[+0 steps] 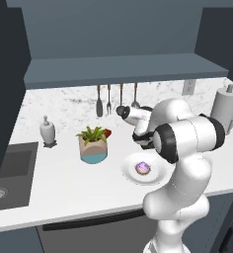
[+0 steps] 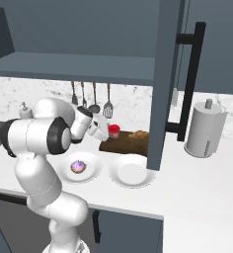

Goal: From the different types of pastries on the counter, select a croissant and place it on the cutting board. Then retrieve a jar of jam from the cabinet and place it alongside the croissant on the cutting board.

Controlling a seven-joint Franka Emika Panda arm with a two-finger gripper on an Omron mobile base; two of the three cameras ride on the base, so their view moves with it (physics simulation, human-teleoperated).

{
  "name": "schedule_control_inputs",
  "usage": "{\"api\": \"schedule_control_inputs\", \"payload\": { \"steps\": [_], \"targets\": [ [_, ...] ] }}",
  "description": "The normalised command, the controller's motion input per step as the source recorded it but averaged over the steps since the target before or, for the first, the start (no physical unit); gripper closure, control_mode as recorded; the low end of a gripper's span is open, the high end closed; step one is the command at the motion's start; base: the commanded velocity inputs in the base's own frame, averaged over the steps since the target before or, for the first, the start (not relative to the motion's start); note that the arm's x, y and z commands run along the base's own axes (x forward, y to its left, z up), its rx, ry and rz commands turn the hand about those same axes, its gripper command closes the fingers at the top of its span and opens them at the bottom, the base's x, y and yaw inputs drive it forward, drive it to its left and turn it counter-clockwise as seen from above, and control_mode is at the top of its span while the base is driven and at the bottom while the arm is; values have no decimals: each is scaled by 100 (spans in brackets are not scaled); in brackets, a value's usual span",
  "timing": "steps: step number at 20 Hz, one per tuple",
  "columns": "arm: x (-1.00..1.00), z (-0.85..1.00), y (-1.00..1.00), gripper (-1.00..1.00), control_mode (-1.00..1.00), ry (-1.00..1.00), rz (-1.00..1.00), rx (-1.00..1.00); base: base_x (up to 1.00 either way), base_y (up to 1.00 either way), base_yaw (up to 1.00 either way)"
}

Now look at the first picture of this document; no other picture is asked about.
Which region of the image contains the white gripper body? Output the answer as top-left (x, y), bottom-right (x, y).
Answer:
top-left (131, 128), bottom-right (156, 150)

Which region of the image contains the dark base cabinet door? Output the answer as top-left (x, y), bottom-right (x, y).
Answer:
top-left (182, 192), bottom-right (233, 253)

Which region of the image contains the dark tall cabinet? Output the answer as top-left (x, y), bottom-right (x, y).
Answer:
top-left (0, 0), bottom-right (33, 182)

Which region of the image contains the grey-blue base cabinet door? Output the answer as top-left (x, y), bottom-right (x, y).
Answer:
top-left (0, 226), bottom-right (44, 253)

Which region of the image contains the purple frosted donut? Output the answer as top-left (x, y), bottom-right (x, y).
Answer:
top-left (135, 160), bottom-right (152, 175)

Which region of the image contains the white round plate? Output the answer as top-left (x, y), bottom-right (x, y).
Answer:
top-left (120, 151), bottom-right (176, 187)

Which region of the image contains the hanging metal spoon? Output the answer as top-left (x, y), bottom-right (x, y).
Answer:
top-left (130, 82), bottom-right (141, 110)

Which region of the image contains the hanging black utensil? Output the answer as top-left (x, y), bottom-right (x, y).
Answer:
top-left (118, 83), bottom-right (124, 108)

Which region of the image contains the hanging metal fork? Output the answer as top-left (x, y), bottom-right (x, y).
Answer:
top-left (106, 84), bottom-right (113, 116)

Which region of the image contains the potted green plant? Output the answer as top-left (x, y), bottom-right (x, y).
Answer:
top-left (75, 126), bottom-right (110, 165)

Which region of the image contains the hanging black spatula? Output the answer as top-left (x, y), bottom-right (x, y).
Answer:
top-left (96, 84), bottom-right (104, 119)

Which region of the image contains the grey soap dispenser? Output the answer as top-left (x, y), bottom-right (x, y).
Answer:
top-left (39, 115), bottom-right (58, 148)

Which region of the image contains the grey dishwasher front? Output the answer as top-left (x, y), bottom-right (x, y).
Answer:
top-left (36, 211), bottom-right (162, 253)

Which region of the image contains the dark grey sink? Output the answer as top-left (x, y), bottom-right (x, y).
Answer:
top-left (0, 141), bottom-right (39, 212)

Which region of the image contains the white wall outlet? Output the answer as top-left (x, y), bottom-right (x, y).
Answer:
top-left (182, 78), bottom-right (197, 97)

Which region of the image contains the black dishwasher handle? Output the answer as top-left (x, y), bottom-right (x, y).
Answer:
top-left (41, 209), bottom-right (148, 232)

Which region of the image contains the grey-blue wall cabinet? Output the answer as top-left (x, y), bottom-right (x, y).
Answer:
top-left (5, 0), bottom-right (230, 91)

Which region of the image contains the dark wall cabinet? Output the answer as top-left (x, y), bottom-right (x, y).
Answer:
top-left (194, 6), bottom-right (233, 88)

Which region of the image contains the black cabinet door handle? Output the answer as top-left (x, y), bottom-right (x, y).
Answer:
top-left (219, 226), bottom-right (233, 253)

